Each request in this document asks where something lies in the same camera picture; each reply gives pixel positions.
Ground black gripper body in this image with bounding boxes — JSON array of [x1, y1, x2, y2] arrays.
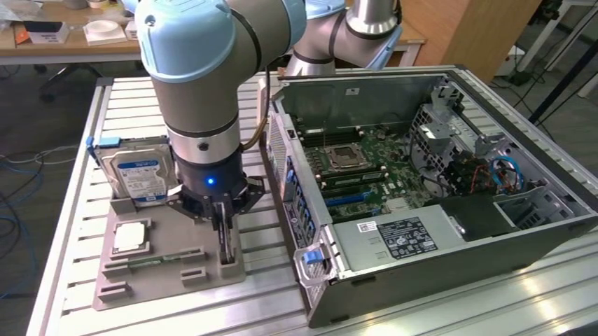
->
[[176, 155, 249, 214]]

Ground hard disk in blue caddy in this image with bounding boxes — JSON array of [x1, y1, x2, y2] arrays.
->
[[86, 134, 182, 211]]

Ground silver CPU chip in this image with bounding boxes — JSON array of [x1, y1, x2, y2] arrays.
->
[[114, 223, 146, 251]]

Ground green RAM stick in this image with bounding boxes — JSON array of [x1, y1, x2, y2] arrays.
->
[[128, 254, 191, 269]]

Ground blue expansion slot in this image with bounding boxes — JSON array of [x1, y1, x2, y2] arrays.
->
[[325, 194, 369, 207]]

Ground grey plastic parts rack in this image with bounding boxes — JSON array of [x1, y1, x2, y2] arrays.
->
[[92, 188, 249, 312]]

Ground blue case latch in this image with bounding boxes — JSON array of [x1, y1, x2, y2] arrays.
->
[[301, 250, 325, 267]]

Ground black installed RAM stick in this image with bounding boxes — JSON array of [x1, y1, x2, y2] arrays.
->
[[319, 164, 387, 179], [322, 174, 390, 188]]

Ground CPU socket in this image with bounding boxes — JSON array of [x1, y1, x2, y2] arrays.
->
[[326, 143, 366, 172]]

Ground grey power supply unit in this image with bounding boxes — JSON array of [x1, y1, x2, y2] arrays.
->
[[331, 204, 469, 272]]

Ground green motherboard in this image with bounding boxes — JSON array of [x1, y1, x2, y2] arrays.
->
[[297, 120, 438, 220]]

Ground black chair base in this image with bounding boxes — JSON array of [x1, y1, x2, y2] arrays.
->
[[39, 62, 102, 102]]

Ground open grey PC case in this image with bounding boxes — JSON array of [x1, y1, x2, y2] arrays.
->
[[257, 63, 598, 329]]

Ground wooden desk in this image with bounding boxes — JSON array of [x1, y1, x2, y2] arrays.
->
[[0, 0, 427, 67]]

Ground black plastic shroud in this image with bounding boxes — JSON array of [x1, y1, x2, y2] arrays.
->
[[441, 194, 520, 242]]

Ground white box with black top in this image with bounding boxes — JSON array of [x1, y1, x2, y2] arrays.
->
[[23, 20, 71, 45]]

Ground metal disk bay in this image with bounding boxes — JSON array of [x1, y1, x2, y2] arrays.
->
[[493, 185, 578, 232]]

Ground wooden cabinet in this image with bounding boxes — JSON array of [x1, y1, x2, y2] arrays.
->
[[403, 0, 544, 85]]

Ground black slanted pole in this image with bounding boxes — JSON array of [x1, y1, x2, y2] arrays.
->
[[528, 10, 598, 123]]

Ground dark cable along arm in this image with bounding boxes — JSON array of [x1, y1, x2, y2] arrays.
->
[[242, 66, 274, 152]]

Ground white floor cable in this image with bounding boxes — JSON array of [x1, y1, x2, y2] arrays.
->
[[0, 145, 80, 165]]

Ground blue floor cable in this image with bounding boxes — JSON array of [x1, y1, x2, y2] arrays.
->
[[0, 153, 48, 298]]

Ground red wires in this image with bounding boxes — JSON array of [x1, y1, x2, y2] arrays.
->
[[469, 164, 497, 193]]

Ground blue wire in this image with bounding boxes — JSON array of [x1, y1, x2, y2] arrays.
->
[[490, 155, 528, 193]]

